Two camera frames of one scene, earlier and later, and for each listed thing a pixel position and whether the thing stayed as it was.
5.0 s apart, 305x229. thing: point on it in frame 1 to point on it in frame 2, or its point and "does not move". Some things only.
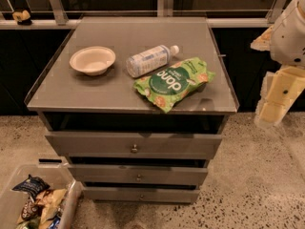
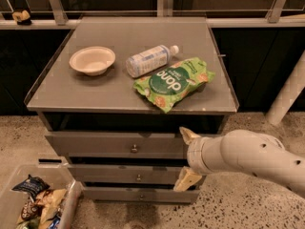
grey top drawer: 131,145 does not move
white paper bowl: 92,60 does not move
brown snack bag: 31,211 does not move
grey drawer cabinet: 135,105 does not move
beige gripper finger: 263,41 to 188,135
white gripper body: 290,40 to 194,156
